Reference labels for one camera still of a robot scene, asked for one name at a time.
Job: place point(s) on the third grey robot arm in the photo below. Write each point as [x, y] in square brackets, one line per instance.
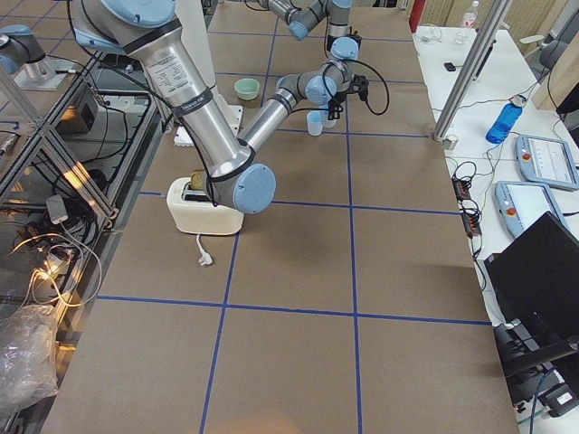
[22, 55]

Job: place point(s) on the white toaster plug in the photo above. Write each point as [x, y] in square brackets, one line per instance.
[205, 259]

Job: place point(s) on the aluminium frame post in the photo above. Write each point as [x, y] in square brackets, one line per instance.
[478, 50]

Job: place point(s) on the grey teach pendant lower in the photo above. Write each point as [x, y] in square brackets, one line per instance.
[523, 203]

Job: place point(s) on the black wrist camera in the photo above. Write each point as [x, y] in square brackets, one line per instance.
[359, 86]

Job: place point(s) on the black power strip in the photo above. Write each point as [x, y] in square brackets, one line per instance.
[470, 212]

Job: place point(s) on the cream white toaster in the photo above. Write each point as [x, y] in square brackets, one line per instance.
[193, 212]

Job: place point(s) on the brown bread slice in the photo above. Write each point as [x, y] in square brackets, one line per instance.
[197, 180]

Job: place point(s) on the blue water bottle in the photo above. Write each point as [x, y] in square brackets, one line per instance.
[506, 119]

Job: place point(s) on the grey teach pendant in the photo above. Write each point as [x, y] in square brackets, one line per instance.
[523, 203]
[547, 160]

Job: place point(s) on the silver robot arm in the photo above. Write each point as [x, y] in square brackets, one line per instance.
[151, 33]
[339, 42]

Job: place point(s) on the grey teach pendant upper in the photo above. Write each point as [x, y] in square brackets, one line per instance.
[547, 160]

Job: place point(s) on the green plastic bowl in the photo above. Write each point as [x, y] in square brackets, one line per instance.
[247, 88]

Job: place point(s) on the crumpled clear plastic bag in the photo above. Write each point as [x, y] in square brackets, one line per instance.
[28, 368]

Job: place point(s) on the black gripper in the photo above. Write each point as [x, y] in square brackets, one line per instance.
[336, 100]

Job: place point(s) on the black laptop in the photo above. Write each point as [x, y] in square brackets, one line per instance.
[538, 274]

